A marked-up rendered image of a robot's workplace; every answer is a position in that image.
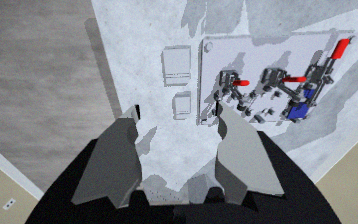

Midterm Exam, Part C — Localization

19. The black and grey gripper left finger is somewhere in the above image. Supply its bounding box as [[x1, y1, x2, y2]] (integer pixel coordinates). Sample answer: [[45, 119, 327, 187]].
[[25, 104, 142, 224]]

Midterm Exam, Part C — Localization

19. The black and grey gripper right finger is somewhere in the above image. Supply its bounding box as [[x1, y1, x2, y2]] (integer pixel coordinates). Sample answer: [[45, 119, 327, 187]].
[[215, 100, 342, 224]]

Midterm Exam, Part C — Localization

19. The blue rectangular block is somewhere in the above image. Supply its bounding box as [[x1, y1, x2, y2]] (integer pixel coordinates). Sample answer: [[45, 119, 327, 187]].
[[285, 88, 315, 119]]

